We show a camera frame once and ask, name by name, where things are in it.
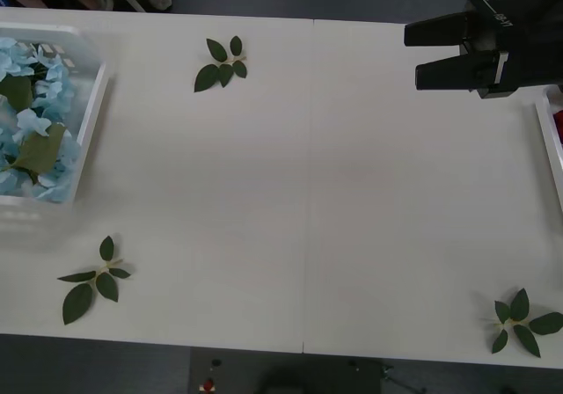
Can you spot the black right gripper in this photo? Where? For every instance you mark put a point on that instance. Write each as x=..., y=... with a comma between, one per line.
x=528, y=38

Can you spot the pale blue artificial flower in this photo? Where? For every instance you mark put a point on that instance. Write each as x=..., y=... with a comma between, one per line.
x=39, y=152
x=48, y=75

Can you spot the red artificial rose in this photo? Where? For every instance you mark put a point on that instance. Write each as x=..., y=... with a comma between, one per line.
x=558, y=126

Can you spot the white box with red rose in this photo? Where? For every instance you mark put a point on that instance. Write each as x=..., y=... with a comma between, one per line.
x=547, y=148

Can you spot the loose green leaf twig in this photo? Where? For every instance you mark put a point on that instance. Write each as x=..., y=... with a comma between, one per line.
x=105, y=284
x=220, y=66
x=519, y=308

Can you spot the white box with blue flowers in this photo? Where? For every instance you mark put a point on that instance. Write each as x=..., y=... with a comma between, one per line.
x=90, y=104

